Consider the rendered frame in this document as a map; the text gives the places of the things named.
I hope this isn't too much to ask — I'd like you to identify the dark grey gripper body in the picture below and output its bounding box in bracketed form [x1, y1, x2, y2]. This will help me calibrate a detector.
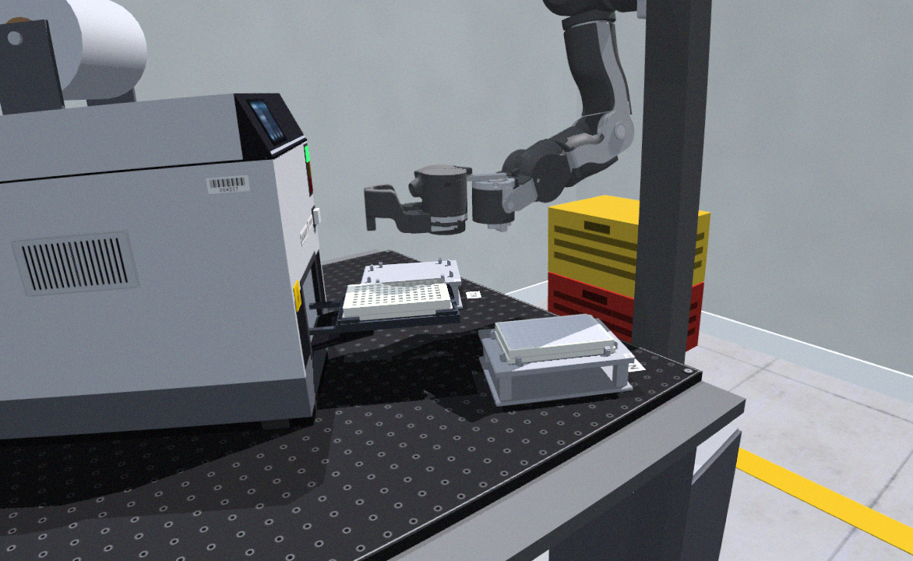
[408, 164, 506, 235]

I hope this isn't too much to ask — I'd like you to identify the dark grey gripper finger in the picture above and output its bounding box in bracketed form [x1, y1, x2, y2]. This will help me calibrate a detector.
[364, 184, 422, 212]
[364, 189, 458, 234]

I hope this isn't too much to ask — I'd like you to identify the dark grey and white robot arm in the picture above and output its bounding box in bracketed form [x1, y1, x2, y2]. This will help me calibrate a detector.
[471, 0, 647, 232]

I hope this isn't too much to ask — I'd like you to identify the white roll of foil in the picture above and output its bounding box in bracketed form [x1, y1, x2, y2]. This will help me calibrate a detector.
[0, 0, 147, 101]

